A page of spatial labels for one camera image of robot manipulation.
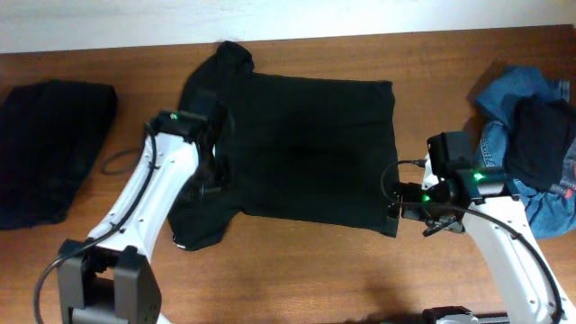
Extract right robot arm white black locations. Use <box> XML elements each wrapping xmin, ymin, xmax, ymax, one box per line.
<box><xmin>382</xmin><ymin>131</ymin><xmax>575</xmax><ymax>323</ymax></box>

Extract dark garment on jeans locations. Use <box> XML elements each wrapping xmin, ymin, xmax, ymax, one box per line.
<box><xmin>505</xmin><ymin>95</ymin><xmax>575</xmax><ymax>193</ymax></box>

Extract folded black garment left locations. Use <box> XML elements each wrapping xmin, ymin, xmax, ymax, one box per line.
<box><xmin>1</xmin><ymin>79</ymin><xmax>117</xmax><ymax>230</ymax></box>

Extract blue denim jeans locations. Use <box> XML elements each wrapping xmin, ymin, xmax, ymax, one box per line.
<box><xmin>474</xmin><ymin>66</ymin><xmax>575</xmax><ymax>239</ymax></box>

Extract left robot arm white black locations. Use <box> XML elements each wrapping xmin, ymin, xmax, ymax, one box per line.
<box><xmin>53</xmin><ymin>89</ymin><xmax>230</xmax><ymax>323</ymax></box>

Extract black t-shirt with logo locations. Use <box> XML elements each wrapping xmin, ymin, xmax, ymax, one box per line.
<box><xmin>167</xmin><ymin>41</ymin><xmax>399</xmax><ymax>251</ymax></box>

